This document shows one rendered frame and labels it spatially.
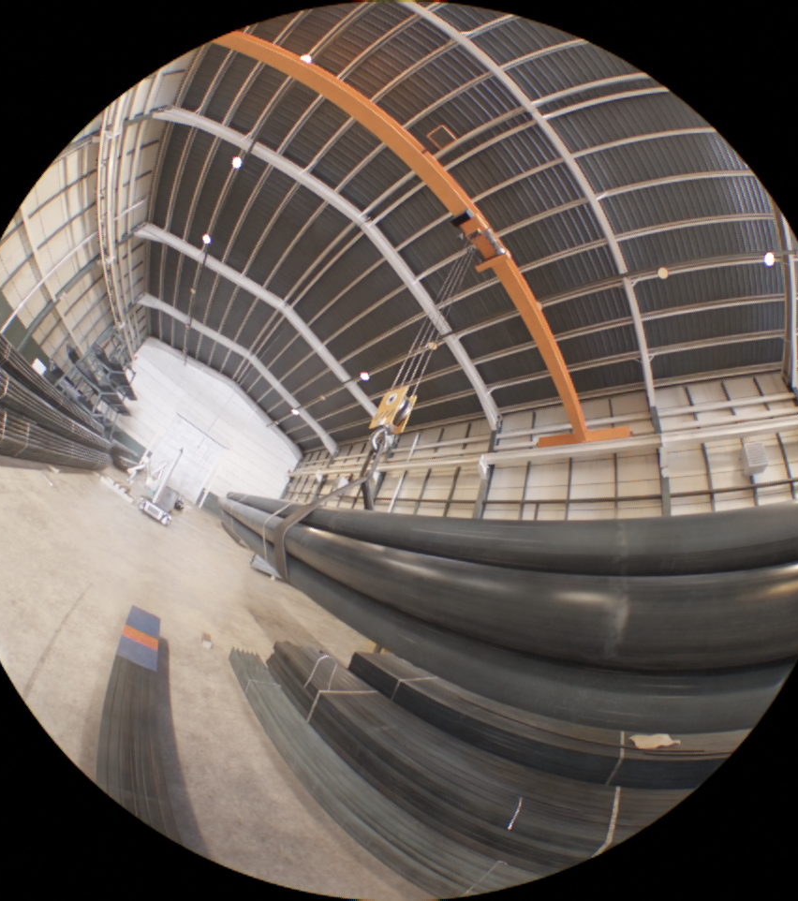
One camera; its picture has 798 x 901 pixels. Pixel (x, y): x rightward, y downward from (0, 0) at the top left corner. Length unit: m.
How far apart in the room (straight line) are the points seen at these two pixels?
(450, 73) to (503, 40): 1.73
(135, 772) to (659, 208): 10.38
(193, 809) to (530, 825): 1.15
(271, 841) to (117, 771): 0.57
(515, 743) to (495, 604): 1.45
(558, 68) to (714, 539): 9.22
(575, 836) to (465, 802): 0.46
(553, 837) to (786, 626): 1.03
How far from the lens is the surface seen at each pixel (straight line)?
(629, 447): 8.60
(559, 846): 1.39
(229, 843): 1.39
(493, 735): 1.93
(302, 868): 1.40
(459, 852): 1.46
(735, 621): 0.52
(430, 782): 1.41
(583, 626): 0.49
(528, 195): 8.62
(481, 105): 8.91
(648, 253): 9.14
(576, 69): 9.41
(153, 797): 1.24
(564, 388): 6.98
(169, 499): 7.28
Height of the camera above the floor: 1.22
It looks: 25 degrees up
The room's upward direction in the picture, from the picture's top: 22 degrees clockwise
